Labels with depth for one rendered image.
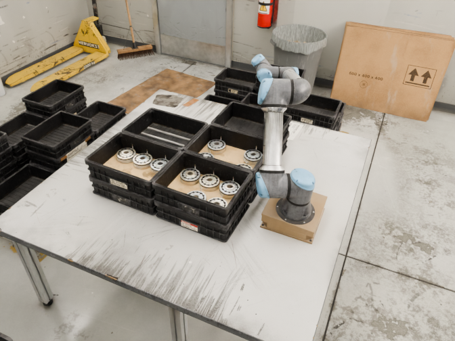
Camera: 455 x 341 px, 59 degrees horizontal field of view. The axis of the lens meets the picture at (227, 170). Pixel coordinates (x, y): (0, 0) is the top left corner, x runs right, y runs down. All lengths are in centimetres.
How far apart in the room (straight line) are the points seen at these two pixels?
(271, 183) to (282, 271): 39
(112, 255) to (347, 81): 336
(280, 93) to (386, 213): 179
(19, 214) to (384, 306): 213
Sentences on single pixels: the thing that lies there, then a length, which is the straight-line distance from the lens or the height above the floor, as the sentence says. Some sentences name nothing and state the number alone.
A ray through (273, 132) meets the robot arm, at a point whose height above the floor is 118.
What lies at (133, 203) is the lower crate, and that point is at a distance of 212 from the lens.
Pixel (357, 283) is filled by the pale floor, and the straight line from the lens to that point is 282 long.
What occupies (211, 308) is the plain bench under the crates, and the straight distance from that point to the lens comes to 174.
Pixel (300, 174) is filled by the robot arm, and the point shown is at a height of 102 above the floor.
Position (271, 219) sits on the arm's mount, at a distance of 197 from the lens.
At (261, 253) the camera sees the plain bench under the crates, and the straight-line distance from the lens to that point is 192.
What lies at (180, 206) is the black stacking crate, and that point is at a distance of 192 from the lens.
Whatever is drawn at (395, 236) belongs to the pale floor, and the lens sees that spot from 320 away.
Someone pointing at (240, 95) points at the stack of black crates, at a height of 37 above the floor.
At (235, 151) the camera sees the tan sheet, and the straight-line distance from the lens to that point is 228.
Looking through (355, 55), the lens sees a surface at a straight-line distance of 458.
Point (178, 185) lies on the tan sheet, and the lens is 206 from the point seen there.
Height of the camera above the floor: 216
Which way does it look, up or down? 38 degrees down
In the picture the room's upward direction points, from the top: 2 degrees clockwise
